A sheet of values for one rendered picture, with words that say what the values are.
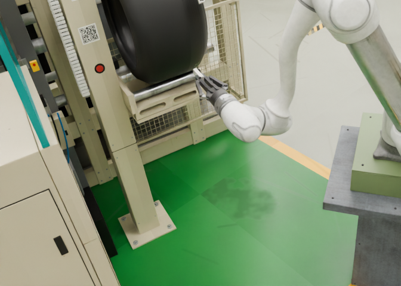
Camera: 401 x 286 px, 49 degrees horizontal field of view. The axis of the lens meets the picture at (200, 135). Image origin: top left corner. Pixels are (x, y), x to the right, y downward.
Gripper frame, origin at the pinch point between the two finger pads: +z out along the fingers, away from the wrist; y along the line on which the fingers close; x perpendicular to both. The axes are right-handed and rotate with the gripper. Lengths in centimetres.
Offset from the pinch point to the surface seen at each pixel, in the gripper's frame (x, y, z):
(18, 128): -29, 69, -30
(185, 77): 14.1, -1.8, 19.2
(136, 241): 103, 43, 10
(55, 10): -28, 43, 34
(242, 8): 140, -178, 259
